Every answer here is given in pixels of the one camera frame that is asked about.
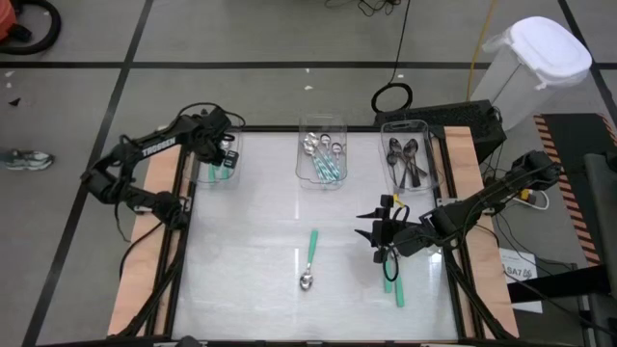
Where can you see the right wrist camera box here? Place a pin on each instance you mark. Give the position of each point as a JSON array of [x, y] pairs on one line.
[[386, 200]]

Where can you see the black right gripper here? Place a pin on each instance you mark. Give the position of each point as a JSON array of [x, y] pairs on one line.
[[385, 231]]

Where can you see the person's foot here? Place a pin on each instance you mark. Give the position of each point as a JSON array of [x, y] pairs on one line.
[[29, 160]]

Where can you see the black floor scrap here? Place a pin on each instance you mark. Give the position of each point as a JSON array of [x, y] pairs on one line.
[[14, 102]]

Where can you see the silver metal mounting bracket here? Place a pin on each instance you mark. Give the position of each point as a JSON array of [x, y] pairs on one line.
[[442, 201]]

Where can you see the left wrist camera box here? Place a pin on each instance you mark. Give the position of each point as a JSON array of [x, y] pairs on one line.
[[231, 159]]

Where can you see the black hazard striped platform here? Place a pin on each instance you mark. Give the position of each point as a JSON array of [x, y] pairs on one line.
[[578, 135]]

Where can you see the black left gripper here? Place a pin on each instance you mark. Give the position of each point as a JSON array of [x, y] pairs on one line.
[[209, 135]]

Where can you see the black aluminium table frame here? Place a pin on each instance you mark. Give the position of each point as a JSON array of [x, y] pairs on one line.
[[313, 128]]

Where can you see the clear plastic bin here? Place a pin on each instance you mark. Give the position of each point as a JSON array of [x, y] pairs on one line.
[[431, 159], [233, 176], [301, 173]]

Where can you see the white paper label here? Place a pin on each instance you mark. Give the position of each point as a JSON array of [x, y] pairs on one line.
[[518, 262]]

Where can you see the black metal spoon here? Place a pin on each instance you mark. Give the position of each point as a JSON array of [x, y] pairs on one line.
[[391, 158], [408, 152], [395, 143], [414, 143], [419, 168]]

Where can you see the black floor beam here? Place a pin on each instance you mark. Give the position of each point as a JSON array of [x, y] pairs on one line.
[[559, 289]]

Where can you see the black perforated computer case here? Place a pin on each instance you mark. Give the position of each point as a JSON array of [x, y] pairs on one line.
[[458, 118]]

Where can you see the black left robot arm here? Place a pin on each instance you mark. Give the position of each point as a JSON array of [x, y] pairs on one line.
[[159, 144]]

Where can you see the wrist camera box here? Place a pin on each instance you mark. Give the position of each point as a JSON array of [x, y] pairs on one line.
[[231, 159], [386, 200]]

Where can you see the white lidded trash bin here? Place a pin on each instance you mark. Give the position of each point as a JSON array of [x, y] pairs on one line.
[[544, 48]]

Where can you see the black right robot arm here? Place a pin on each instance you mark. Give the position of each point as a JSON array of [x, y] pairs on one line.
[[482, 202]]

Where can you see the orange vacuum cleaner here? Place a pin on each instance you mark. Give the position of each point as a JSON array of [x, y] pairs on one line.
[[6, 21]]

